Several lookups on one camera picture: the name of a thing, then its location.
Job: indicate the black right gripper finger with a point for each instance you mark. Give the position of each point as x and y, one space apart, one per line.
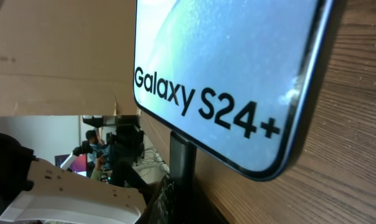
170 204

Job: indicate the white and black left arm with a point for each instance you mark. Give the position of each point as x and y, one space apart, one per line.
34 189

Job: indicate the person in background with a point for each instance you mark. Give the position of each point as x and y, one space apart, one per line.
99 155

